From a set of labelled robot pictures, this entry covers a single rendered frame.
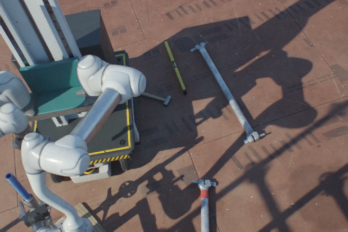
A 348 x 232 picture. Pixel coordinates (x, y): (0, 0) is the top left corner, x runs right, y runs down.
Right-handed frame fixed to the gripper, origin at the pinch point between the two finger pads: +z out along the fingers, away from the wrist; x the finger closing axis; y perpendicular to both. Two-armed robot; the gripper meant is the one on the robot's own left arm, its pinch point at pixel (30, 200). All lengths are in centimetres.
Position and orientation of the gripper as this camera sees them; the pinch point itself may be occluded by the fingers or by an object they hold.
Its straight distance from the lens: 269.0
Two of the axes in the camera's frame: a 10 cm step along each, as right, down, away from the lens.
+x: 8.6, -4.8, 2.0
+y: 1.6, 6.2, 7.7
